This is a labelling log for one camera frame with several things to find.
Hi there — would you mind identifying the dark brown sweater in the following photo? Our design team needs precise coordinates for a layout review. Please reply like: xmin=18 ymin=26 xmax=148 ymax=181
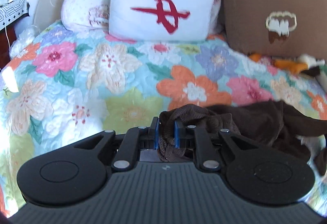
xmin=157 ymin=100 xmax=326 ymax=162

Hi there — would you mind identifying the floral quilt bedspread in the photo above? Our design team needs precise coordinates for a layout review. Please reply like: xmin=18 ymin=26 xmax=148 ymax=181
xmin=1 ymin=21 xmax=326 ymax=217

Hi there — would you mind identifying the white cushion red symbol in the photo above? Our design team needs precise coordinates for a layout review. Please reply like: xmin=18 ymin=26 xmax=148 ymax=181
xmin=109 ymin=0 xmax=214 ymax=41

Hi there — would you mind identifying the white goose plush toy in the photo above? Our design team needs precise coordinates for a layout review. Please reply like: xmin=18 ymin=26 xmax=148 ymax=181
xmin=248 ymin=53 xmax=325 ymax=77

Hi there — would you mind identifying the large brown pillow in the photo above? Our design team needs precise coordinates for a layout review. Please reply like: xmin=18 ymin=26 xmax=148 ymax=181
xmin=223 ymin=0 xmax=326 ymax=59

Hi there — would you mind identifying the dark wooden nightstand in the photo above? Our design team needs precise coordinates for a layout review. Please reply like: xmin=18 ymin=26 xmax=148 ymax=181
xmin=0 ymin=18 xmax=17 ymax=69

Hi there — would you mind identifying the patterned grey table runner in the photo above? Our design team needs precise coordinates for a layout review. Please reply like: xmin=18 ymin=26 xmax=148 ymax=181
xmin=0 ymin=0 xmax=29 ymax=30

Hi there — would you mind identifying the white charging cable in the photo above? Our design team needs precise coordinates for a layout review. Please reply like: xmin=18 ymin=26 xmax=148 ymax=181
xmin=2 ymin=12 xmax=12 ymax=54

